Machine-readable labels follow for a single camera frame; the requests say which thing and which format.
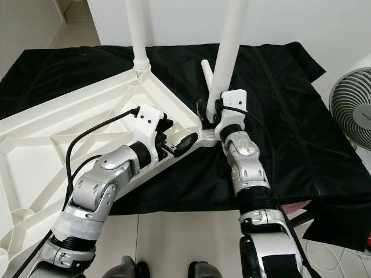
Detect pink plastic part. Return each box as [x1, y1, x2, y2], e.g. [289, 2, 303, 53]
[284, 200, 314, 218]

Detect white thin floor cable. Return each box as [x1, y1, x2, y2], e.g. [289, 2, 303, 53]
[310, 240, 371, 276]

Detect grey robot foot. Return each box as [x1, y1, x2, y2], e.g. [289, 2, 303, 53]
[188, 262, 230, 278]
[104, 257, 148, 278]

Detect grey robot left foot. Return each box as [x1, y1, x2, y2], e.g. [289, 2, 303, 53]
[104, 257, 148, 278]

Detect grey robot right foot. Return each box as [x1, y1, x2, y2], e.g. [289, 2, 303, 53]
[188, 262, 230, 278]

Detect black metal frame bar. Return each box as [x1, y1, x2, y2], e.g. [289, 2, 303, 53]
[290, 210, 312, 229]

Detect white plastic table top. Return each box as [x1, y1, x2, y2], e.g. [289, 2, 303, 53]
[0, 63, 221, 278]

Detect white door frame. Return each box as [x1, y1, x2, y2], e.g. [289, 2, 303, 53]
[52, 0, 88, 18]

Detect black cloth table cover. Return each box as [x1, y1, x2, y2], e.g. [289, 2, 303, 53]
[0, 42, 371, 253]

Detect white standing fan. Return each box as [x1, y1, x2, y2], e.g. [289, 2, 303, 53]
[329, 67, 371, 152]

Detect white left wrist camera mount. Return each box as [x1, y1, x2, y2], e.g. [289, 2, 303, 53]
[133, 104, 166, 171]

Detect white plastic table leg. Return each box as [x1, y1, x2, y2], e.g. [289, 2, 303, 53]
[207, 0, 251, 114]
[123, 0, 151, 73]
[201, 58, 216, 102]

